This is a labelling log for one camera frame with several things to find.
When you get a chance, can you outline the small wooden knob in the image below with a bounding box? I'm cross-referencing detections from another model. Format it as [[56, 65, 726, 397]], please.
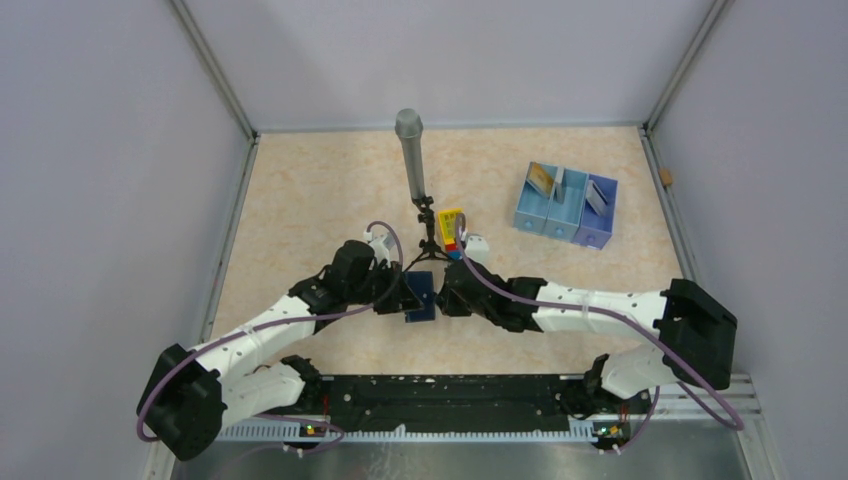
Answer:
[[657, 167, 674, 188]]

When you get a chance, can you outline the black credit card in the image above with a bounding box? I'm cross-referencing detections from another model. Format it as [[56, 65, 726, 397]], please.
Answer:
[[553, 167, 565, 203]]

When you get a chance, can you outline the yellow red blue toy block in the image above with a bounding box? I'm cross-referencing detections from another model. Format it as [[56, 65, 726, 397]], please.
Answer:
[[437, 208, 462, 259]]

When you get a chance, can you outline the white cable duct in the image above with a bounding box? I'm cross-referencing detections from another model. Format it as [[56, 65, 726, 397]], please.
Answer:
[[216, 420, 598, 443]]

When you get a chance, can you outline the grey microphone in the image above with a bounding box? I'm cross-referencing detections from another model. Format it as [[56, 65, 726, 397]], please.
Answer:
[[395, 108, 426, 202]]

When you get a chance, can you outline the black tripod stand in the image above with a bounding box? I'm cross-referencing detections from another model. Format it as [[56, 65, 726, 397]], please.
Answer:
[[404, 196, 453, 271]]

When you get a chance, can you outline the light blue drawer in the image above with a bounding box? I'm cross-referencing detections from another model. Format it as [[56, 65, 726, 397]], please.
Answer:
[[513, 162, 558, 235], [542, 167, 589, 242]]

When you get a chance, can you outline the light blue drawer middle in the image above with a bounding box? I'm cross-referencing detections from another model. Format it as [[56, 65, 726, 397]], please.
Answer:
[[542, 167, 589, 242]]

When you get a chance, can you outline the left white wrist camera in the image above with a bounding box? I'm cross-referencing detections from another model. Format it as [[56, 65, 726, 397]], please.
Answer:
[[363, 230, 396, 264]]

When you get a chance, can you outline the light blue drawer left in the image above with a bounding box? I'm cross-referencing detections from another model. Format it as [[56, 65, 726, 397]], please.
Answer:
[[513, 162, 558, 235]]

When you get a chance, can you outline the silver credit card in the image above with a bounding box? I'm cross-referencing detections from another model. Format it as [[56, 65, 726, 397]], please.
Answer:
[[585, 180, 609, 217]]

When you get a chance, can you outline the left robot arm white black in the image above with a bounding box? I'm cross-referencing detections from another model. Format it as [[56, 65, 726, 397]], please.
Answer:
[[137, 233, 414, 461]]

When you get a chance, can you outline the gold credit card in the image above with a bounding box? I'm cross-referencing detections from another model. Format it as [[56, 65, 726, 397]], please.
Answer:
[[526, 162, 555, 196]]

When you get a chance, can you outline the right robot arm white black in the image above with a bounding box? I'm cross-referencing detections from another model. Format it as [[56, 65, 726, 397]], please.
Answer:
[[435, 261, 738, 412]]

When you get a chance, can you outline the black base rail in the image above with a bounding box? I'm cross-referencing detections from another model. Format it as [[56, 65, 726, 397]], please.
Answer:
[[258, 374, 654, 435]]

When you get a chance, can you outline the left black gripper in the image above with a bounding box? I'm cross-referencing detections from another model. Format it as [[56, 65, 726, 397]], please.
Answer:
[[346, 260, 424, 315]]

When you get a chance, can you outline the aluminium frame front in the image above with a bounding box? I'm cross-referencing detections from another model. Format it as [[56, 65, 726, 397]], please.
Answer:
[[145, 375, 780, 479]]

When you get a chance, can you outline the purple drawer right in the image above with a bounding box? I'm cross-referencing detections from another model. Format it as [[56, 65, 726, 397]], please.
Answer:
[[573, 174, 619, 250]]

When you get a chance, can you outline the dark blue card holder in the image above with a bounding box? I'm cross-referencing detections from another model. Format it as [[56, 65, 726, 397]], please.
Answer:
[[405, 271, 436, 324]]

